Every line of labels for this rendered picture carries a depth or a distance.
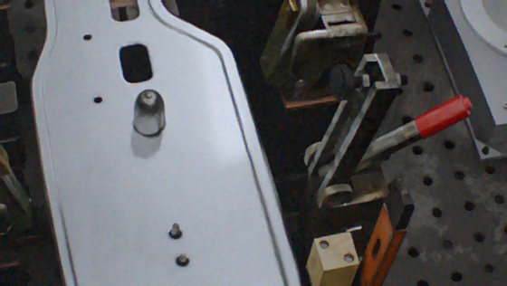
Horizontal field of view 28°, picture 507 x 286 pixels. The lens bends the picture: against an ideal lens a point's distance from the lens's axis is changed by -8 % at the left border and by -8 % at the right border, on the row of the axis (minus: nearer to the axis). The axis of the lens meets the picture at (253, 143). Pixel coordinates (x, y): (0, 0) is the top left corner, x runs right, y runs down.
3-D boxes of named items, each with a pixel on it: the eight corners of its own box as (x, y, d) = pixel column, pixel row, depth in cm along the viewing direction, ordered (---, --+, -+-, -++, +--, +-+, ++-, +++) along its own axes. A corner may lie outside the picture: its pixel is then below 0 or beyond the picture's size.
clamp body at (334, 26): (237, 176, 140) (263, -13, 108) (322, 161, 142) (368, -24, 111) (254, 238, 135) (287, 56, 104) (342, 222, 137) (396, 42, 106)
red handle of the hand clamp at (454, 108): (310, 154, 98) (458, 79, 94) (320, 162, 100) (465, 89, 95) (322, 193, 96) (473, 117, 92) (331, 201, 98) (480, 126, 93)
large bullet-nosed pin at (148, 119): (130, 120, 108) (130, 82, 103) (161, 116, 109) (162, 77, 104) (136, 147, 107) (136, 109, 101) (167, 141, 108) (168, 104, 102)
